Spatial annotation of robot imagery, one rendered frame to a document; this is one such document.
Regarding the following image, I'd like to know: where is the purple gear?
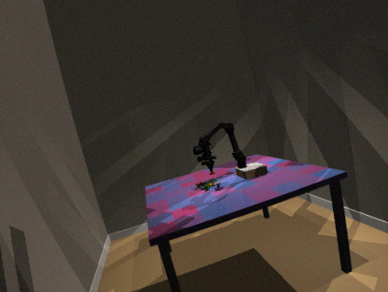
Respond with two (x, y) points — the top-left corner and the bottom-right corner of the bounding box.
(215, 184), (224, 191)

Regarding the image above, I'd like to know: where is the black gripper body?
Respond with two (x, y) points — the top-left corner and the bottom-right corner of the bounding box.
(201, 151), (217, 165)

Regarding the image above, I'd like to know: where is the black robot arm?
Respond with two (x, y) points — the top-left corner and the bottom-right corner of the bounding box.
(193, 122), (247, 169)

